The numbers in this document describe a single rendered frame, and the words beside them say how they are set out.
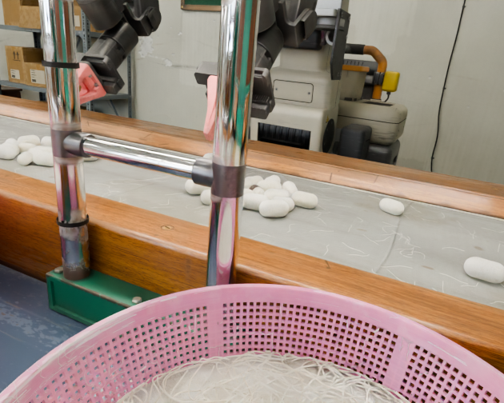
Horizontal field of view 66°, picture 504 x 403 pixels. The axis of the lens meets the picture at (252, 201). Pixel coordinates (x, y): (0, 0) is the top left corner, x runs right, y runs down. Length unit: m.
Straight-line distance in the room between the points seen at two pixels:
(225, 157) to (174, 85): 2.90
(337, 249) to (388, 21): 2.18
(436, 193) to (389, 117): 0.73
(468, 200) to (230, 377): 0.46
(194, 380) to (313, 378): 0.08
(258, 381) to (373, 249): 0.22
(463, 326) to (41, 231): 0.38
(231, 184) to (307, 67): 0.92
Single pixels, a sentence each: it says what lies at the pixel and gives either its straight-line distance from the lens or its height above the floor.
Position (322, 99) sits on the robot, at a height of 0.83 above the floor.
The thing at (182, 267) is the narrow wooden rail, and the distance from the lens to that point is 0.33.
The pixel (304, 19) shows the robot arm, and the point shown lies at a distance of 0.62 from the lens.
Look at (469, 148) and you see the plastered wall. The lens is 2.50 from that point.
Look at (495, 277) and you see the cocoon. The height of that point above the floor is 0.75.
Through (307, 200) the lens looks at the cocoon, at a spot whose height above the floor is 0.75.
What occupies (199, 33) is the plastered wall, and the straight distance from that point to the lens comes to 3.01.
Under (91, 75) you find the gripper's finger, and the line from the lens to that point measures 0.77.
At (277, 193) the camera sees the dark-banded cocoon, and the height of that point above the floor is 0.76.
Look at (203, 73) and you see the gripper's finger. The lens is 0.53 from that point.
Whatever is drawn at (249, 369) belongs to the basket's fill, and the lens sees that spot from 0.27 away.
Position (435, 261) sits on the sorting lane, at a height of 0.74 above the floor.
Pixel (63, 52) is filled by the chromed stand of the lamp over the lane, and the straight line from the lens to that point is 0.34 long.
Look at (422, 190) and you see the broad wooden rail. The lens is 0.63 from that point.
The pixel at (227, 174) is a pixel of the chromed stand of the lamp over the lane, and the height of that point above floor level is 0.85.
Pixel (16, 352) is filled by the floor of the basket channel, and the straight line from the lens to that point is 0.39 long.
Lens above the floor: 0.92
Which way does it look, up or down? 20 degrees down
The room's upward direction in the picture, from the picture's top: 5 degrees clockwise
